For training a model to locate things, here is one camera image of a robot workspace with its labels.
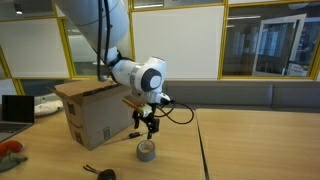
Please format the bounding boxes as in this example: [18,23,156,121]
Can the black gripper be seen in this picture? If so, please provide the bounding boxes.
[132,109,160,140]

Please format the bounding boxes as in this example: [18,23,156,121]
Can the small dark cable piece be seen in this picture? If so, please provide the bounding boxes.
[102,130,149,146]

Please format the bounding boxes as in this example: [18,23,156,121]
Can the grey duct tape roll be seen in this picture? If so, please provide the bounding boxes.
[136,139,157,163]

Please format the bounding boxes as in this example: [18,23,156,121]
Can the brown cardboard shipping box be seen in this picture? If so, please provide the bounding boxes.
[49,78,135,151]

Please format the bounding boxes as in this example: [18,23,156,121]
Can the grey upholstered bench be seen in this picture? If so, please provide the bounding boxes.
[163,79,320,114]

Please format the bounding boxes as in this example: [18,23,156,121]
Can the dark open laptop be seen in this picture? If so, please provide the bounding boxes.
[0,94,35,143]

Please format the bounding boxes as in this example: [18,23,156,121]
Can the red orange plush toy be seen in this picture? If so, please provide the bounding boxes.
[0,139,24,158]

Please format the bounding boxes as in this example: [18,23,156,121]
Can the green cloth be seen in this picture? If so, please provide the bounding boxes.
[0,151,28,174]

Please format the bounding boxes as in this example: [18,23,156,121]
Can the gold wrist camera bar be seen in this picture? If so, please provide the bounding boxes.
[121,94,154,118]

